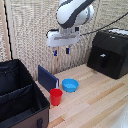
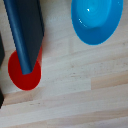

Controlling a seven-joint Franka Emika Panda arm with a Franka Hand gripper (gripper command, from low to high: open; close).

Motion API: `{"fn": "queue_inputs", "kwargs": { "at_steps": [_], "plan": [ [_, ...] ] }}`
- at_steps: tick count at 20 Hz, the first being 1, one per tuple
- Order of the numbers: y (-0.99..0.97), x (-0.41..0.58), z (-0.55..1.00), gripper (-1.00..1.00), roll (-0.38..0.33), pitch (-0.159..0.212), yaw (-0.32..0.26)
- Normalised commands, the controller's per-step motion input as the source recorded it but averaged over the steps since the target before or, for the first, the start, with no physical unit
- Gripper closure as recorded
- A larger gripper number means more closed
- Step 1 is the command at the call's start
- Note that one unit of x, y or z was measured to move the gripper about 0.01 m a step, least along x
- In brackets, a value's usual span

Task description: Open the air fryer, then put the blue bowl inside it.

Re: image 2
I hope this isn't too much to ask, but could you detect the blue plastic bowl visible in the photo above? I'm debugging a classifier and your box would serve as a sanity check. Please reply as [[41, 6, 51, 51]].
[[70, 0, 124, 46]]

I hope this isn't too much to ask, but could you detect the red plastic cup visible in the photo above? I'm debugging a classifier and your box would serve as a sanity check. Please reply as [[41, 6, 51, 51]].
[[7, 45, 43, 92]]

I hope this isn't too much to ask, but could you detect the dark blue flat board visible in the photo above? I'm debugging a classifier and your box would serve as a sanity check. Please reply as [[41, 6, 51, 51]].
[[3, 0, 46, 76]]

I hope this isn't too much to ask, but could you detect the black fabric storage box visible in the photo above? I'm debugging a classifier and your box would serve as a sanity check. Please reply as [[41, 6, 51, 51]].
[[0, 33, 6, 110]]

